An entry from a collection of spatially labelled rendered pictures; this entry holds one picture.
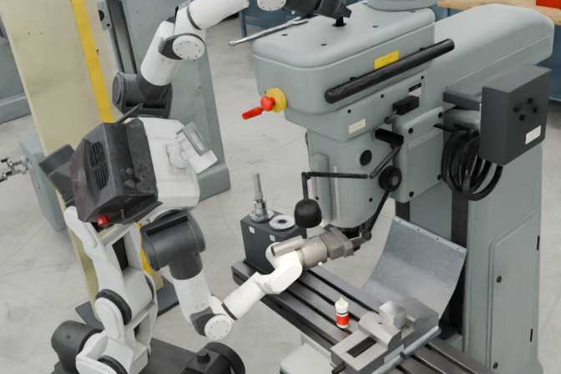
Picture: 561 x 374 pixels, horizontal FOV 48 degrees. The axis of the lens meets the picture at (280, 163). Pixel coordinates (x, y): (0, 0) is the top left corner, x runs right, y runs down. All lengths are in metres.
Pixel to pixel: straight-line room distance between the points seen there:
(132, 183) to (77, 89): 1.61
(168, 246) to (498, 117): 0.90
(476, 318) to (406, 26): 1.15
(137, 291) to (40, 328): 1.82
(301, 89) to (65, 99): 1.87
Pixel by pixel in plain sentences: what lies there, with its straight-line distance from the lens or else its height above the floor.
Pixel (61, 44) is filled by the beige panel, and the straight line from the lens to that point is 3.14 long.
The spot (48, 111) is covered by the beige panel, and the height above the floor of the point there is 1.29.
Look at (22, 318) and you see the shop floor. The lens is 4.08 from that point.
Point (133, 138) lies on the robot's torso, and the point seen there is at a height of 1.68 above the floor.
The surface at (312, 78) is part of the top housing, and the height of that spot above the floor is 1.83.
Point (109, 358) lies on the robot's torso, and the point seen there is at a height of 0.75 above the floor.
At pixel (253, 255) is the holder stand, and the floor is 0.95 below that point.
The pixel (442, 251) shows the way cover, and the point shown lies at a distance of 2.25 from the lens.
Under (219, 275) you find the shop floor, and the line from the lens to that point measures 3.92.
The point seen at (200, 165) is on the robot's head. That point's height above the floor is 1.60.
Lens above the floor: 2.35
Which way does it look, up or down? 28 degrees down
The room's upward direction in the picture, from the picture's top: 7 degrees counter-clockwise
